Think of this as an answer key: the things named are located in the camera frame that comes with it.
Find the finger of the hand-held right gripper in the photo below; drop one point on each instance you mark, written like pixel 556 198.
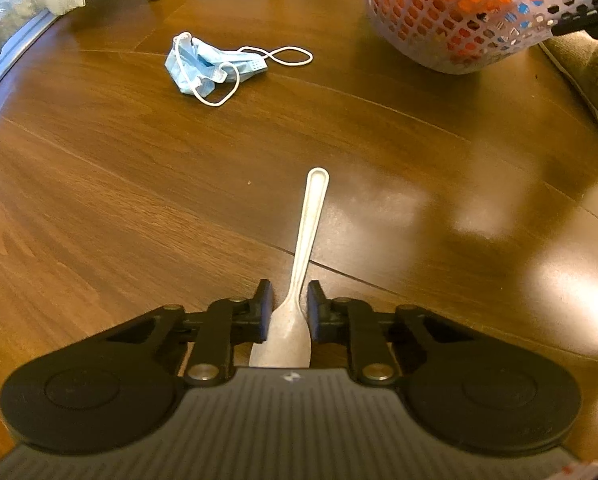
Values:
pixel 589 22

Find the purple mesh plastic basket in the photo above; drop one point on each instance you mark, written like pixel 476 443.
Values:
pixel 429 57

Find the white plastic spoon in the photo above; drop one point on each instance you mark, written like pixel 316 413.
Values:
pixel 289 330

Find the blue face mask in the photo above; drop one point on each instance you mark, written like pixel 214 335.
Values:
pixel 199 67

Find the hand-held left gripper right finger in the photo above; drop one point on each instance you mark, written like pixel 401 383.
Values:
pixel 315 312

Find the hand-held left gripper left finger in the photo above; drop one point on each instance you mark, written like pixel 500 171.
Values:
pixel 262 312

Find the grey floor rail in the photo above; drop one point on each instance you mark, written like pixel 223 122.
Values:
pixel 14 55

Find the person's right plush slipper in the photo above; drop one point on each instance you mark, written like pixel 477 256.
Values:
pixel 579 65

